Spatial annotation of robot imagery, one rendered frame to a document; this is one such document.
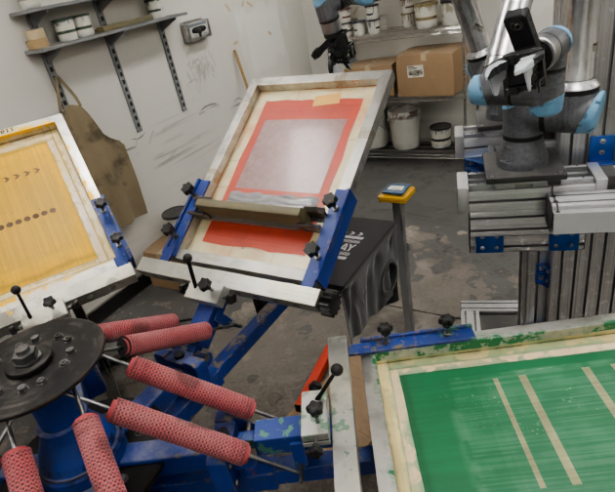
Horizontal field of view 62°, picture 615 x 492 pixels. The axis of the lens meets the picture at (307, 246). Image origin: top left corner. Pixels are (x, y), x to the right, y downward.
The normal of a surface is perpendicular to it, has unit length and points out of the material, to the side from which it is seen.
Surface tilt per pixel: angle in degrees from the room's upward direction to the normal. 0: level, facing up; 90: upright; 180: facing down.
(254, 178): 32
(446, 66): 88
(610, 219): 90
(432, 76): 90
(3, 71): 90
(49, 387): 0
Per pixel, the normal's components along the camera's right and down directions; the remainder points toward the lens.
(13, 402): -0.17, -0.86
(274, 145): -0.41, -0.46
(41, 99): 0.85, 0.11
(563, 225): -0.22, 0.51
